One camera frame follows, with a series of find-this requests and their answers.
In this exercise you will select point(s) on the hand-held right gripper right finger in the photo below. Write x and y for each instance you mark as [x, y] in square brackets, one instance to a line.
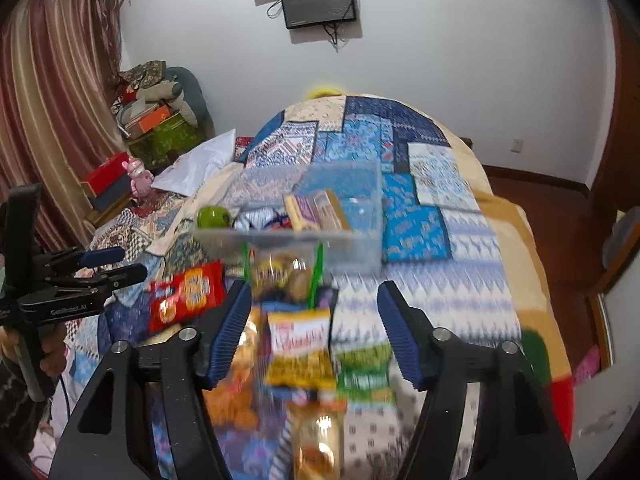
[400, 336]

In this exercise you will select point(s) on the purple and beige snack box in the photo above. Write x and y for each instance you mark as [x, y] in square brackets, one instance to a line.
[316, 211]

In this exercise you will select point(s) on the yellow snack packet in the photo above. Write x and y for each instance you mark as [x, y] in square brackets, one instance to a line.
[300, 352]

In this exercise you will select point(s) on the striped curtain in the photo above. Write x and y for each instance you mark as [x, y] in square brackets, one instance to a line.
[50, 100]

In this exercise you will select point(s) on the green cup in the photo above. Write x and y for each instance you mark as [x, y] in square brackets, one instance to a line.
[212, 218]

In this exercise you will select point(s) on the patchwork blanket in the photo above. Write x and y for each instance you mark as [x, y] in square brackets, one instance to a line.
[425, 240]

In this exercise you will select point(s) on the green patterned box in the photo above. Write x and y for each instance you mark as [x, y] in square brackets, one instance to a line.
[165, 139]

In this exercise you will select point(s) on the dark blue box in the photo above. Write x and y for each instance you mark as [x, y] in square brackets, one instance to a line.
[111, 199]

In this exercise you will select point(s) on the yellow object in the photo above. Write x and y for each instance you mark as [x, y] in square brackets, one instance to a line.
[325, 92]

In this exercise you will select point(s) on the white pillow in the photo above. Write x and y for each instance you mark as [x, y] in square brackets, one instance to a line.
[200, 165]

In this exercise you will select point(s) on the patterned cloth bundle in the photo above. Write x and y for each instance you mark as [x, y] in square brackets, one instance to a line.
[144, 73]

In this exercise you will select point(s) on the orange box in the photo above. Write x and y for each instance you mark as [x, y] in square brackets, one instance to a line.
[152, 120]

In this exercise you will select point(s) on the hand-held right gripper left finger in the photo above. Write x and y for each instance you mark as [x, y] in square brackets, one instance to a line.
[229, 336]

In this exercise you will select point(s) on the small wall monitor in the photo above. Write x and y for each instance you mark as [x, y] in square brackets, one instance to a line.
[320, 2]

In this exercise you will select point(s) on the pink plush toy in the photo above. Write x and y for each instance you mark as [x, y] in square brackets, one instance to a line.
[140, 177]

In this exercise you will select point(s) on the green snack packet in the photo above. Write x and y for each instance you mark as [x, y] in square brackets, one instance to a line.
[364, 366]

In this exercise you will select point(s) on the orange snack packet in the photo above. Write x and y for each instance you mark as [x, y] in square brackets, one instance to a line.
[239, 385]

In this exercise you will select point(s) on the clear plastic storage box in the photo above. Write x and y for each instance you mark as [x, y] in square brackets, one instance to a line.
[300, 240]

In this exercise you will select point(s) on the clear pastry packet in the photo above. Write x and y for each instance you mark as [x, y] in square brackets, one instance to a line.
[316, 442]

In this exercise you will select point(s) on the white cabinet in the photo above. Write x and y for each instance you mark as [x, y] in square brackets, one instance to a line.
[617, 360]

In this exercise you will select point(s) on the blue and white snack packet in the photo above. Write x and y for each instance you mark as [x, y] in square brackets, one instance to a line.
[260, 221]

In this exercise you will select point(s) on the red box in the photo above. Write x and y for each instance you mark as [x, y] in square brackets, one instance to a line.
[105, 172]

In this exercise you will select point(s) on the clear green-trimmed cookie bag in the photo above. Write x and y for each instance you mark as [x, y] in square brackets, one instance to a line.
[285, 276]

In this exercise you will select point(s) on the wall socket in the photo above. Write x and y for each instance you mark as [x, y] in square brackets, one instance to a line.
[517, 146]

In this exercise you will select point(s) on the person's left hand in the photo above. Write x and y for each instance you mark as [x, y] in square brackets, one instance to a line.
[52, 357]

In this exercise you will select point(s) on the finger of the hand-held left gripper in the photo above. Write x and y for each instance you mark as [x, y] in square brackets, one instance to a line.
[102, 256]
[127, 274]

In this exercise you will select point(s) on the red snack packet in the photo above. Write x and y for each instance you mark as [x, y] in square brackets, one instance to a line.
[186, 300]

